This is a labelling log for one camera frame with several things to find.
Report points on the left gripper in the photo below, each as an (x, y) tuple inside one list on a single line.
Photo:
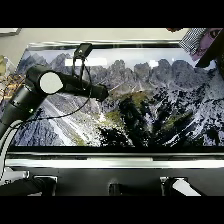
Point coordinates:
[(98, 92)]

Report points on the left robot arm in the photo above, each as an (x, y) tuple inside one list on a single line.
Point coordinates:
[(30, 96)]

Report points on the checked garment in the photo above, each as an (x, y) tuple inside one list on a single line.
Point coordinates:
[(193, 40)]

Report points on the purple garment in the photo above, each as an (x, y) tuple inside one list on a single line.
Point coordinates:
[(210, 40)]

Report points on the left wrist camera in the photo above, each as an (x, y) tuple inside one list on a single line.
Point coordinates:
[(83, 50)]

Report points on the silver frame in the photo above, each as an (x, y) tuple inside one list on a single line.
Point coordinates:
[(110, 163)]

